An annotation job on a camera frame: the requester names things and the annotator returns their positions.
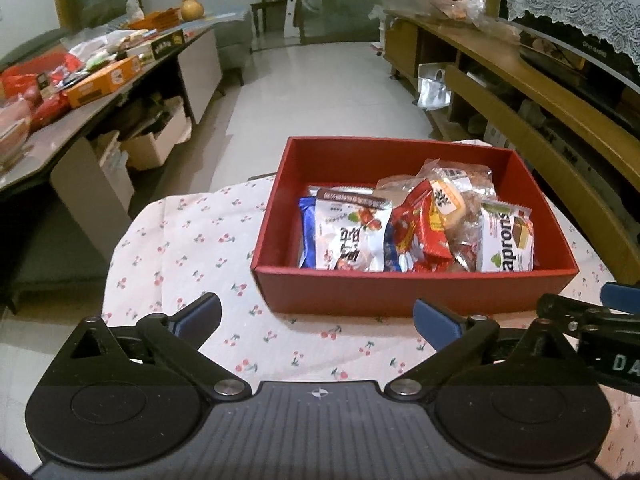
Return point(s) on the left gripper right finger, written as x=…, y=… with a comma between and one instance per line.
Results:
x=458, y=342

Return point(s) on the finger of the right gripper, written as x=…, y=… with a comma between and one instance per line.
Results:
x=620, y=297
x=572, y=315

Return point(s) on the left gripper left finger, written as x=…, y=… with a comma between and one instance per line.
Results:
x=176, y=341

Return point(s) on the red snack bag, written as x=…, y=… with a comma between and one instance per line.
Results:
x=418, y=235

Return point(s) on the white green wafer packet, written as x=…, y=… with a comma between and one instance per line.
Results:
x=506, y=238

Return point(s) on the round bun white label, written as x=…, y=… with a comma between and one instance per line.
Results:
x=454, y=197

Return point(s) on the white red jujube packet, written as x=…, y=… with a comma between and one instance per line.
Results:
x=349, y=231

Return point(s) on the orange clear snack bag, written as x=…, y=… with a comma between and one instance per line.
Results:
x=472, y=181

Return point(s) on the dark blue foil packet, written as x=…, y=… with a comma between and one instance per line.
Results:
x=307, y=209

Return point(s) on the red cardboard box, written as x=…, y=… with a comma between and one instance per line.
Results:
x=356, y=165

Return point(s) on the wooden tv cabinet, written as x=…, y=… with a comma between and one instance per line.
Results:
x=588, y=162

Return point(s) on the white storage box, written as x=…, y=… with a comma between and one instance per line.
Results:
x=151, y=144

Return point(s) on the orange long box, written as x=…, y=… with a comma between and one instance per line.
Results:
x=103, y=82

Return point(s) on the cluttered side table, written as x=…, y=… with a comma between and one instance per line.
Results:
x=61, y=152

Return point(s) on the round yellow fruit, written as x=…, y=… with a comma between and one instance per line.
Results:
x=191, y=10

